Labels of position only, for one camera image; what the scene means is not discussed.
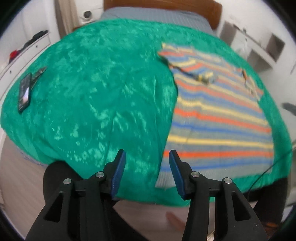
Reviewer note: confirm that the black smartphone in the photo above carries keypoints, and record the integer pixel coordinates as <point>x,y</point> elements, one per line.
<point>24,94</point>

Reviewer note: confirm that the white drawer cabinet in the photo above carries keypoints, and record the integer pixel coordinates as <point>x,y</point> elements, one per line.
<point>21,62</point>

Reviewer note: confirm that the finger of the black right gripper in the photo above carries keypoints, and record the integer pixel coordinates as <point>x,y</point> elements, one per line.
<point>289,107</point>

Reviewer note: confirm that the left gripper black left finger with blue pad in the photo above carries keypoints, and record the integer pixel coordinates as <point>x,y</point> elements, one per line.
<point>77,209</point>

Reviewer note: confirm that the black clothes on cabinet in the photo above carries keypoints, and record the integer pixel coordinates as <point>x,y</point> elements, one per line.
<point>34,39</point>

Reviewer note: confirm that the beige curtain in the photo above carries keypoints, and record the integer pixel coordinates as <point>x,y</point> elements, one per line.
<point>66,16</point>

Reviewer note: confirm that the person's hand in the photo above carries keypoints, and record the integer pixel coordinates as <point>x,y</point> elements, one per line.
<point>175,222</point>

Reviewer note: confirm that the grey checked bed sheet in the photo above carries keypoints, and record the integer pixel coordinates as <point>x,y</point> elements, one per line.
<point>176,17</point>

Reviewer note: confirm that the white desk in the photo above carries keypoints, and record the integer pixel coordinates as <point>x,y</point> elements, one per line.
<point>260,57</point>

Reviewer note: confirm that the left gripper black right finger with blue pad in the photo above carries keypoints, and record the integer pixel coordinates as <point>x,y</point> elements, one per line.
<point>235,219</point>

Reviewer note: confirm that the wooden headboard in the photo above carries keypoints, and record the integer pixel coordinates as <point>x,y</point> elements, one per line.
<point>210,10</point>

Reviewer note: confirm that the green patterned bedspread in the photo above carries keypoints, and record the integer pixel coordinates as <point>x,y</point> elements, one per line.
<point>106,88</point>

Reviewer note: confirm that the red item on cabinet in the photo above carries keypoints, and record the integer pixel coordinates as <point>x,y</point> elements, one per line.
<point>13,55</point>

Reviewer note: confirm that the striped knit sweater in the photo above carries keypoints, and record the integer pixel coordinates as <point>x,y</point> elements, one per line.
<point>217,127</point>

